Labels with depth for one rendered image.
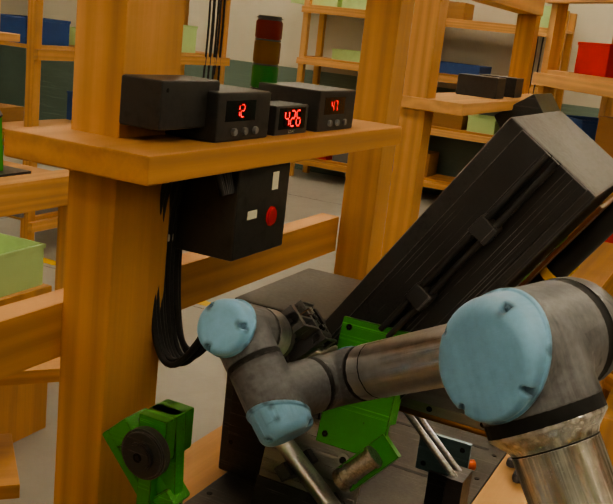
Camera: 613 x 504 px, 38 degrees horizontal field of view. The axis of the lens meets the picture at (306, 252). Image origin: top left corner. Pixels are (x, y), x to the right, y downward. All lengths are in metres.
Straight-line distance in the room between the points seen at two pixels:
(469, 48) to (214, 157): 9.42
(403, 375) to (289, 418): 0.15
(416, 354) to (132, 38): 0.59
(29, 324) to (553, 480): 0.81
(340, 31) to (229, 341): 10.17
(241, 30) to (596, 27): 4.38
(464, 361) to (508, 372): 0.05
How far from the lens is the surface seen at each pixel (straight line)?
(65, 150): 1.25
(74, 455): 1.49
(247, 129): 1.41
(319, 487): 1.46
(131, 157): 1.18
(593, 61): 5.13
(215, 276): 1.78
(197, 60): 7.76
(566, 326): 0.86
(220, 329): 1.14
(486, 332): 0.84
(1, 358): 1.36
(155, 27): 1.35
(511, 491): 1.84
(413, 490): 1.77
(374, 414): 1.46
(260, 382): 1.13
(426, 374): 1.10
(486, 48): 10.60
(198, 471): 1.78
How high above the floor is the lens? 1.72
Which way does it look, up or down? 14 degrees down
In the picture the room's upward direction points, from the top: 6 degrees clockwise
